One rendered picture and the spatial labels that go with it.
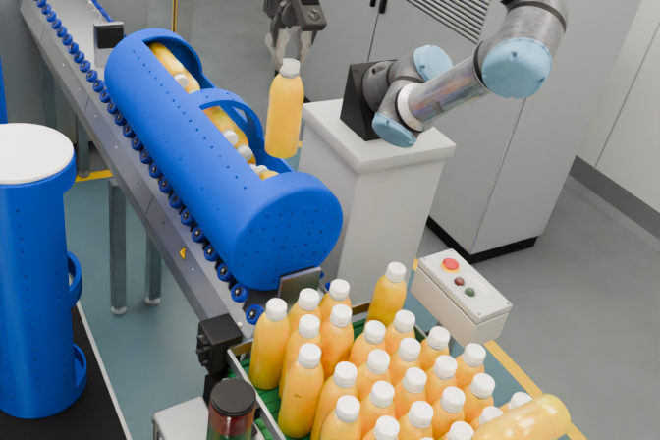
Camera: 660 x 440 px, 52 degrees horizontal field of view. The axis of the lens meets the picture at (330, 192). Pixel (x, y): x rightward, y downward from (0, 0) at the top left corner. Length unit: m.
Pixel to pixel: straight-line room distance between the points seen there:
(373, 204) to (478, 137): 1.34
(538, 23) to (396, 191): 0.73
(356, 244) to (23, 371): 1.03
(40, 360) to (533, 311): 2.12
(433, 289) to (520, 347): 1.61
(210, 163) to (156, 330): 1.35
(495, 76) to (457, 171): 1.97
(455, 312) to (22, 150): 1.14
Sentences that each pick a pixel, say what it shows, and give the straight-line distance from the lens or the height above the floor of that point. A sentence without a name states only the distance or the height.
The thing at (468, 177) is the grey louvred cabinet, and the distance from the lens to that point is 3.22.
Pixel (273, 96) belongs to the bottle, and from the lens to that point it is 1.40.
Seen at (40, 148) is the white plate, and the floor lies 1.04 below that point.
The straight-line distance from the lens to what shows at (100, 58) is 2.56.
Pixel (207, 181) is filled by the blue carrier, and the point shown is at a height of 1.17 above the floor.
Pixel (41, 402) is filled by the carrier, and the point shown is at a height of 0.23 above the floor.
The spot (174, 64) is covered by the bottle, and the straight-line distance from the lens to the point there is 1.99.
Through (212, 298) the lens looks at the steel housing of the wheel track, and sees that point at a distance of 1.66.
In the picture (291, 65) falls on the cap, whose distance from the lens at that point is 1.38.
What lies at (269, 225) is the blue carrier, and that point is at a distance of 1.44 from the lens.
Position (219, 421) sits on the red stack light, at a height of 1.24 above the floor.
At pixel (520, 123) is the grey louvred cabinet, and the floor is 0.80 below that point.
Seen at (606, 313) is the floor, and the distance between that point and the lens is 3.50.
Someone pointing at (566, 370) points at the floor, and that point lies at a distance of 3.10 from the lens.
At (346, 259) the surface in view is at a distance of 1.95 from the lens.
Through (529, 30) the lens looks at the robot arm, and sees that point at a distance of 1.32.
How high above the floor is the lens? 2.02
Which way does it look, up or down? 34 degrees down
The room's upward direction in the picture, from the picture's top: 11 degrees clockwise
